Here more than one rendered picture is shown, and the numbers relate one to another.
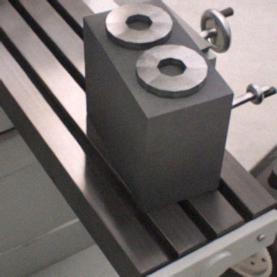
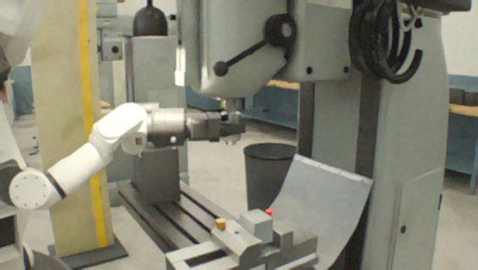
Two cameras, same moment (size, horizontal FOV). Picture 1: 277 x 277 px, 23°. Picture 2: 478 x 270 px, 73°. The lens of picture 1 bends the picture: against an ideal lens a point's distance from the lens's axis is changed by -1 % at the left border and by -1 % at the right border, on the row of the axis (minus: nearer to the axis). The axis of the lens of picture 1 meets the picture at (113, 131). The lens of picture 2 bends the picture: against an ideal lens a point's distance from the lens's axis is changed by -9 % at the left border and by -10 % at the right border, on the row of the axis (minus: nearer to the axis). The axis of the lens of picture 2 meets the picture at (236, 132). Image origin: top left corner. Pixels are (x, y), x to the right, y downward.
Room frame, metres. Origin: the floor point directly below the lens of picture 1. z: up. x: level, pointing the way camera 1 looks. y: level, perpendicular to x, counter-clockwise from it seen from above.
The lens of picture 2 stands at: (1.94, 0.17, 1.41)
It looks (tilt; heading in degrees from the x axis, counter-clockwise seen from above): 13 degrees down; 177
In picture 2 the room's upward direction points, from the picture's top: straight up
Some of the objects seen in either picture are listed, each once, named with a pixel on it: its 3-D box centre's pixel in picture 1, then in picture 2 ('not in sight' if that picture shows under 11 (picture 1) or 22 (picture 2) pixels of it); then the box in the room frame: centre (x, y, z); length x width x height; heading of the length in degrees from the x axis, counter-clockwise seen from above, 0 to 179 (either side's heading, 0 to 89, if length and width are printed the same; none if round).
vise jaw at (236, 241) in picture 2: not in sight; (235, 240); (1.22, 0.21, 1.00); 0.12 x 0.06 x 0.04; 29
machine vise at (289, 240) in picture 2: not in sight; (244, 250); (1.21, 0.23, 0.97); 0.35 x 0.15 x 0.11; 119
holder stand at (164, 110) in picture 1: (152, 99); (154, 165); (0.70, -0.05, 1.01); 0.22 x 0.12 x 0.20; 22
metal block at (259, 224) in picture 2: not in sight; (255, 227); (1.20, 0.26, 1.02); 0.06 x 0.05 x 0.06; 29
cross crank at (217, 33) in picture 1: (204, 35); not in sight; (1.36, -0.23, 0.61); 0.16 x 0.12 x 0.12; 121
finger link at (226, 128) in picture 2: not in sight; (232, 129); (1.14, 0.20, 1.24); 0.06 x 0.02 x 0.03; 96
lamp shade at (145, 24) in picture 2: not in sight; (149, 21); (1.20, 0.04, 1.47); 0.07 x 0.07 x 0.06
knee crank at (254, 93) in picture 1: (242, 99); not in sight; (1.26, -0.32, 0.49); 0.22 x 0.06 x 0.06; 121
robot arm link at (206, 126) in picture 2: not in sight; (191, 127); (1.12, 0.11, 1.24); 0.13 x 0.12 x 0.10; 6
